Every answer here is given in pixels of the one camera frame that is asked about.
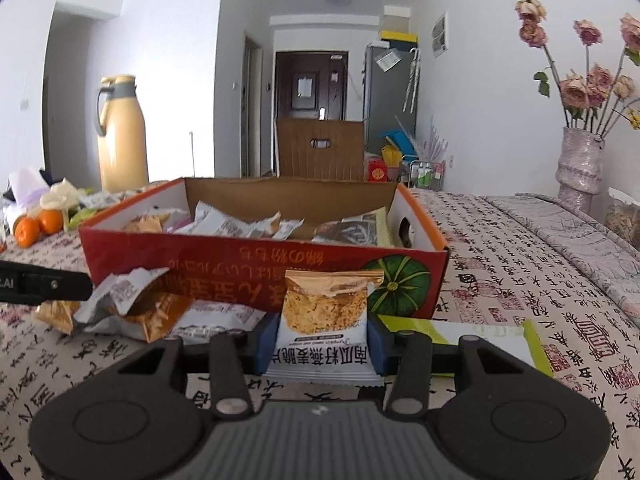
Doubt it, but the white gold oat crisp packet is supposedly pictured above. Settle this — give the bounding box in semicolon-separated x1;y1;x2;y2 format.
267;269;384;387

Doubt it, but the orange tangerine front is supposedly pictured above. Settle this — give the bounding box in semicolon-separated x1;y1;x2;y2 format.
14;216;40;248

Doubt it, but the orange tangerine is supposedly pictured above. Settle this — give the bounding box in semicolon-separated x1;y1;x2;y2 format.
14;216;40;248
37;209;64;236

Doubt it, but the orange tangerine right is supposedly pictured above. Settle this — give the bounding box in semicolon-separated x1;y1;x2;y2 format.
37;209;64;236

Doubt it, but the green snack packet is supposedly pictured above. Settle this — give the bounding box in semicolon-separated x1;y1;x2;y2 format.
67;208;100;230

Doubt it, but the white artificial flower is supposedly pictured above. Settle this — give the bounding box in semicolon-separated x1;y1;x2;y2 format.
39;179;86;232

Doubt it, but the crumpled gold white packet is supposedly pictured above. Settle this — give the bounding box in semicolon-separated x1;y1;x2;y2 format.
71;266;196;345

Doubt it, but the orange white cardboard box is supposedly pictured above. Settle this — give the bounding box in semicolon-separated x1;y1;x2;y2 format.
79;178;450;318

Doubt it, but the lime green flat packet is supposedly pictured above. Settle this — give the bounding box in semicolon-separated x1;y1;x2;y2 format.
378;315;553;377

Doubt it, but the calligraphy print tablecloth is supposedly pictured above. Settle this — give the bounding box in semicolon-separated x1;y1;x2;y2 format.
1;191;639;479

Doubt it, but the yellow thermos jug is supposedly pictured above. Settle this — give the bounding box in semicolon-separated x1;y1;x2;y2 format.
96;75;149;193

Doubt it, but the wooden chair back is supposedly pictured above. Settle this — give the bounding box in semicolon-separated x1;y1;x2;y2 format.
276;118;364;181

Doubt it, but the grey folded runner cloth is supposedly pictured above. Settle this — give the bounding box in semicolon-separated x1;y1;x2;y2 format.
485;194;640;324

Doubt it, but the pink textured vase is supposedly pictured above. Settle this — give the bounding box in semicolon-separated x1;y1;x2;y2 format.
555;127;605;214

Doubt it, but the grey refrigerator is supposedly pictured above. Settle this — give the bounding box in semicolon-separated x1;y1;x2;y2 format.
362;40;421;155

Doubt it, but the dark brown entrance door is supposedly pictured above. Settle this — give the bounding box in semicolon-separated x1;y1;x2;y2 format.
274;51;348;120

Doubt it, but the dried pink rose bouquet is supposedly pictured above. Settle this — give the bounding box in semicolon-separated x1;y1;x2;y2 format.
514;0;639;141

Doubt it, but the yellow box on refrigerator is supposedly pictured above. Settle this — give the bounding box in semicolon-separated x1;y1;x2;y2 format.
378;30;419;44

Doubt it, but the metal wire storage cart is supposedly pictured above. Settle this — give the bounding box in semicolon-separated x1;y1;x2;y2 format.
400;159;446;192

